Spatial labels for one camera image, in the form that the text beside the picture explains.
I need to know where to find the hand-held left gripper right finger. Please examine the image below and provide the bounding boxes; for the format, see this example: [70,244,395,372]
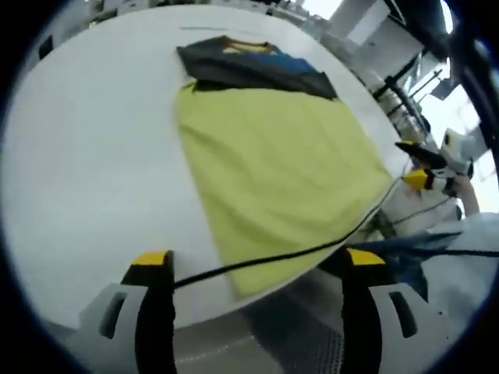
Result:
[341,247,449,374]

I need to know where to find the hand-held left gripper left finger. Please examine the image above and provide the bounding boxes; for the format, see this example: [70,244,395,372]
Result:
[77,249,176,374]

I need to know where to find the yellow blue grey garment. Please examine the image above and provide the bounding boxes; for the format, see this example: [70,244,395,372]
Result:
[171,34,395,303]

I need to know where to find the person's right hand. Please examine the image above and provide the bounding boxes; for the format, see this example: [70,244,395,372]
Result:
[446,175,473,198]

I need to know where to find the black equipment stand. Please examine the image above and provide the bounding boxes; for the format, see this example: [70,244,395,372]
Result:
[373,68,445,129]

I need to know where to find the person's blue jeans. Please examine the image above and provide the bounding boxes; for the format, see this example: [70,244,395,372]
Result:
[350,231,463,301]

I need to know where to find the black bin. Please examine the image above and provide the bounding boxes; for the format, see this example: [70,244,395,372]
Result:
[38,34,54,59]

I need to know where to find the black chest strap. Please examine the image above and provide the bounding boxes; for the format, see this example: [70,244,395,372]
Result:
[350,245,499,259]

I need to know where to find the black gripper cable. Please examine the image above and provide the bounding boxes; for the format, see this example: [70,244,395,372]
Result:
[173,177,410,289]

